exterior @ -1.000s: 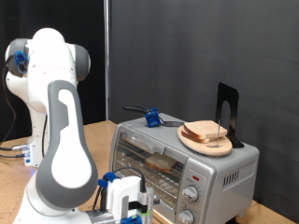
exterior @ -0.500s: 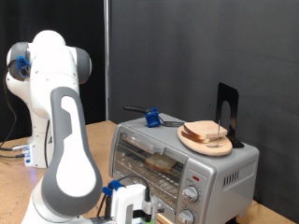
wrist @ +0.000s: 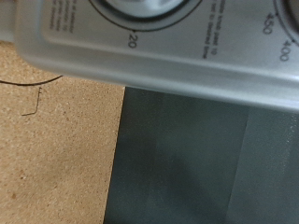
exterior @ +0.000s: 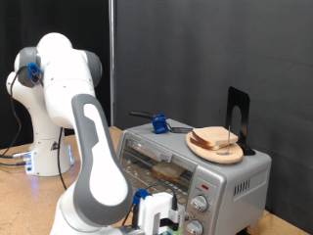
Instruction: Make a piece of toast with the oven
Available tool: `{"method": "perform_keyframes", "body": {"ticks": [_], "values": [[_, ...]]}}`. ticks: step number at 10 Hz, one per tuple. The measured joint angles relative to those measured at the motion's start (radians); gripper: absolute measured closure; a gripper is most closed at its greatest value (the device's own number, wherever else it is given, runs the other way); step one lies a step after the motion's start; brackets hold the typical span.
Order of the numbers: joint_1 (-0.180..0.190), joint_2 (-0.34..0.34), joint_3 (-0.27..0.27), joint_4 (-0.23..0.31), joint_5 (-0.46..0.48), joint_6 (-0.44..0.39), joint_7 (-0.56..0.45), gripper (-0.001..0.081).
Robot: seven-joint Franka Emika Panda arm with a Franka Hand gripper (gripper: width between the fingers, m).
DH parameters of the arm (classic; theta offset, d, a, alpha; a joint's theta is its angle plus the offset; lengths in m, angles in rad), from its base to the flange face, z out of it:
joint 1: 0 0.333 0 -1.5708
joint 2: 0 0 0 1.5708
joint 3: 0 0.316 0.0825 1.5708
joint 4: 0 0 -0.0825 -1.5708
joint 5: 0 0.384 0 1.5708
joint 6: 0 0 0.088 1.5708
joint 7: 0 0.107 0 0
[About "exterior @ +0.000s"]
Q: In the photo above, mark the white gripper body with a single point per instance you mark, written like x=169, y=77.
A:
x=153, y=212

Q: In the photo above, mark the white bread slice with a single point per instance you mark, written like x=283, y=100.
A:
x=168, y=170
x=202, y=146
x=213, y=134

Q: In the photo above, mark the silver oven knob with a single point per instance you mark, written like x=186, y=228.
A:
x=199, y=203
x=195, y=227

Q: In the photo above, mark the red oven indicator light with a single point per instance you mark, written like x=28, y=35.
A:
x=205, y=187

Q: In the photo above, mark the silver toaster oven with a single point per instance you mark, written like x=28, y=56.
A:
x=241, y=209

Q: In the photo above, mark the round wooden plate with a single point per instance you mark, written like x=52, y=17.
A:
x=221, y=157

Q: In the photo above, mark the thin metal pin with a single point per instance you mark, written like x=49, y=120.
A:
x=228, y=142

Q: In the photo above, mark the black metal bookend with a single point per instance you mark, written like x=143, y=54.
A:
x=234, y=98

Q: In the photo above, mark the vertical metal pole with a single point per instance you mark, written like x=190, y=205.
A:
x=111, y=49

